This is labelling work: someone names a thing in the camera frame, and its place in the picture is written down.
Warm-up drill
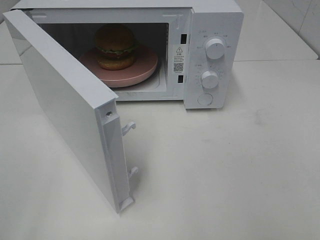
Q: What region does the burger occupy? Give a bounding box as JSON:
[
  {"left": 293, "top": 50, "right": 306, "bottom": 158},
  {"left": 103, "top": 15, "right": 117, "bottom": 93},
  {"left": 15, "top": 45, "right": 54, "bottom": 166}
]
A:
[{"left": 94, "top": 23, "right": 139, "bottom": 71}]

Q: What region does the lower white microwave knob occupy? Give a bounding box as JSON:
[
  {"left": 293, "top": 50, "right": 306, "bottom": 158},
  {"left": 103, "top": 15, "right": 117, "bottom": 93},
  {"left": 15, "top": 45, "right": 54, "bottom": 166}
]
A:
[{"left": 201, "top": 70, "right": 219, "bottom": 89}]

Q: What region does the white microwave knob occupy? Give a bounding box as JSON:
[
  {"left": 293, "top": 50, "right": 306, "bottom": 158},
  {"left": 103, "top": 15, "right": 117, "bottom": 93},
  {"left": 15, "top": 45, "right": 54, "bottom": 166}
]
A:
[
  {"left": 204, "top": 36, "right": 226, "bottom": 60},
  {"left": 201, "top": 70, "right": 219, "bottom": 89}
]

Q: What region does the glass microwave turntable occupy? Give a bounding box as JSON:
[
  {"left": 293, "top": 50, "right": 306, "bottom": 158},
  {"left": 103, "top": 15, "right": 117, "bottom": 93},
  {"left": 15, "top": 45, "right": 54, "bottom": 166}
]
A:
[{"left": 135, "top": 63, "right": 163, "bottom": 91}]

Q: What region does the white microwave door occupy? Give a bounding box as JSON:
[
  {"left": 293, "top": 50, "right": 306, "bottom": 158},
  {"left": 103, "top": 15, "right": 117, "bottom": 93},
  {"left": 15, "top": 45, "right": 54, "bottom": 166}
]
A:
[{"left": 4, "top": 10, "right": 138, "bottom": 213}]

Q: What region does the white microwave oven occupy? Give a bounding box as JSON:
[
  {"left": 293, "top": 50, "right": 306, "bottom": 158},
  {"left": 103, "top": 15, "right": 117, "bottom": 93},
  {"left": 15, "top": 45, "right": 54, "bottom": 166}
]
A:
[{"left": 10, "top": 0, "right": 244, "bottom": 109}]

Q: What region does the upper white microwave knob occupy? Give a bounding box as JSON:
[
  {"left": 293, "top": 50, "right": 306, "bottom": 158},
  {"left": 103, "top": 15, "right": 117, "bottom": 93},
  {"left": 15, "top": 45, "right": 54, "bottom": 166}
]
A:
[{"left": 204, "top": 36, "right": 226, "bottom": 60}]

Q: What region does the pink round plate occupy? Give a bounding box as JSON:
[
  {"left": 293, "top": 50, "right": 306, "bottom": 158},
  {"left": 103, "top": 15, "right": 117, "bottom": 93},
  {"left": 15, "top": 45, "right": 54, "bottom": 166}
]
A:
[{"left": 79, "top": 45, "right": 158, "bottom": 88}]

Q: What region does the round white door button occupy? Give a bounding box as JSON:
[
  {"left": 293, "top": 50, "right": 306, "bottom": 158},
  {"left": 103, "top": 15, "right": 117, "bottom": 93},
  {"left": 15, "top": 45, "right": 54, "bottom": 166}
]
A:
[{"left": 197, "top": 93, "right": 213, "bottom": 106}]

